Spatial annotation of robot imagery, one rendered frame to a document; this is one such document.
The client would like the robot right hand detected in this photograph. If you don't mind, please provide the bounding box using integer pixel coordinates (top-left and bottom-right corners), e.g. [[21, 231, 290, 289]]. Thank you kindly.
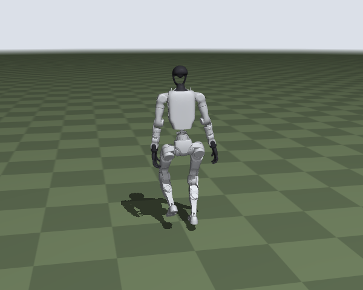
[[210, 141, 218, 164]]

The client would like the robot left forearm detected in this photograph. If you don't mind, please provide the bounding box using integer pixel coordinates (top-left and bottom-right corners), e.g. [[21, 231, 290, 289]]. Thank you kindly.
[[151, 119, 161, 149]]

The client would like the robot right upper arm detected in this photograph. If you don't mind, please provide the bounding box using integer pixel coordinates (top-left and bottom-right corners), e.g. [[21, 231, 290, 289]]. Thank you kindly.
[[194, 92, 210, 125]]

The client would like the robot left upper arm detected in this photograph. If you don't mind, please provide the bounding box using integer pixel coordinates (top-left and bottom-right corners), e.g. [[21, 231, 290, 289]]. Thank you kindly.
[[154, 92, 169, 127]]

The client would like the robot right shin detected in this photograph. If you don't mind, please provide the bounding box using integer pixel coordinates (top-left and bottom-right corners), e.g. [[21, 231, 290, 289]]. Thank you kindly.
[[189, 175, 198, 217]]

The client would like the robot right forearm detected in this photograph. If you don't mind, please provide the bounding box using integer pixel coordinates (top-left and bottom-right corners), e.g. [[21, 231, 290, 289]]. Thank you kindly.
[[204, 119, 216, 146]]

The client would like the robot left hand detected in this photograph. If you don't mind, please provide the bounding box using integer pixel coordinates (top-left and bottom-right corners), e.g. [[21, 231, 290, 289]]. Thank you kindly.
[[151, 144, 161, 168]]

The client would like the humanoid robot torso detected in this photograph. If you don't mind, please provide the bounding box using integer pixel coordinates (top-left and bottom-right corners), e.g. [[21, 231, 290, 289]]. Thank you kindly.
[[167, 88, 195, 156]]

